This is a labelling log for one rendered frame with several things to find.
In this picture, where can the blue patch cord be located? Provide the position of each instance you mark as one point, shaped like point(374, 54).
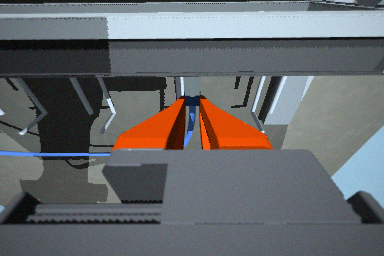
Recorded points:
point(192, 113)

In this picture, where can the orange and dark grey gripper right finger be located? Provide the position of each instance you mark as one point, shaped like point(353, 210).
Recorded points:
point(226, 131)

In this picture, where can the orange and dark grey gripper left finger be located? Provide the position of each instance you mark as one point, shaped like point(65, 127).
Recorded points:
point(158, 131)

